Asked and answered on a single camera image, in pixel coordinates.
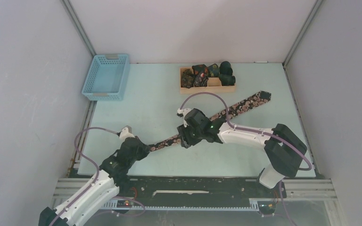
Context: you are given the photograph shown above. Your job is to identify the rose patterned necktie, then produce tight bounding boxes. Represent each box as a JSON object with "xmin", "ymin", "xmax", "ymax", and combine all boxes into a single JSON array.
[{"xmin": 149, "ymin": 91, "xmax": 272, "ymax": 152}]

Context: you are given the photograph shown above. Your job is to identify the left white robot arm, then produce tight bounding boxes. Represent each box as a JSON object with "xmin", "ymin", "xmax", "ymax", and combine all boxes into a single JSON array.
[{"xmin": 38, "ymin": 137, "xmax": 150, "ymax": 226}]

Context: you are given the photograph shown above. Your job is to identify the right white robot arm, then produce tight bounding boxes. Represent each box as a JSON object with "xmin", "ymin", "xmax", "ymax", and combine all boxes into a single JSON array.
[{"xmin": 177, "ymin": 108, "xmax": 312, "ymax": 197}]

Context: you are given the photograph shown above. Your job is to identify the wooden tray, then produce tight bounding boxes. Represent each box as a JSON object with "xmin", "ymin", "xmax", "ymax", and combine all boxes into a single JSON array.
[{"xmin": 179, "ymin": 67, "xmax": 237, "ymax": 94}]

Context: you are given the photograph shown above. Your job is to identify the rolled dark paisley tie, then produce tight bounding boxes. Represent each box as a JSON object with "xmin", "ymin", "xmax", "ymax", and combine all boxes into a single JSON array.
[{"xmin": 181, "ymin": 69, "xmax": 195, "ymax": 89}]

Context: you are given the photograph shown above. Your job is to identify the rolled red floral tie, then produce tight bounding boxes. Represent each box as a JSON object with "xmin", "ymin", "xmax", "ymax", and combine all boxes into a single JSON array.
[{"xmin": 192, "ymin": 64, "xmax": 209, "ymax": 87}]

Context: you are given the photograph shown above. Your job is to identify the rolled green patterned tie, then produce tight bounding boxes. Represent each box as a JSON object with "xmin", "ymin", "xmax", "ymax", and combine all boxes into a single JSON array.
[{"xmin": 208, "ymin": 64, "xmax": 220, "ymax": 78}]

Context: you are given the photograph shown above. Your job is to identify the blue plastic basket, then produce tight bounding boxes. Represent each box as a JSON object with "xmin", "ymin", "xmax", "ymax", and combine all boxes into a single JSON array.
[{"xmin": 82, "ymin": 54, "xmax": 130, "ymax": 101}]

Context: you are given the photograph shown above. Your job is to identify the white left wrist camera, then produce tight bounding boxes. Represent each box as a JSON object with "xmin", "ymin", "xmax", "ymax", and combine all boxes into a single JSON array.
[{"xmin": 118, "ymin": 126, "xmax": 135, "ymax": 141}]

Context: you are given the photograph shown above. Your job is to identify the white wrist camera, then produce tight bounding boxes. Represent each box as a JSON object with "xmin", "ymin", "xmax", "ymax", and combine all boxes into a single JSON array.
[
  {"xmin": 177, "ymin": 108, "xmax": 192, "ymax": 127},
  {"xmin": 118, "ymin": 126, "xmax": 135, "ymax": 141}
]

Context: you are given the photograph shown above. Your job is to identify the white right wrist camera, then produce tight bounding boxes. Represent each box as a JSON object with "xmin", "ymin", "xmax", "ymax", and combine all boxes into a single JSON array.
[{"xmin": 177, "ymin": 108, "xmax": 192, "ymax": 127}]

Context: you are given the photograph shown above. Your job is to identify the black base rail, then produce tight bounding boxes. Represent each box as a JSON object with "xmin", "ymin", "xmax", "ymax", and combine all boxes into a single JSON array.
[{"xmin": 119, "ymin": 176, "xmax": 287, "ymax": 210}]

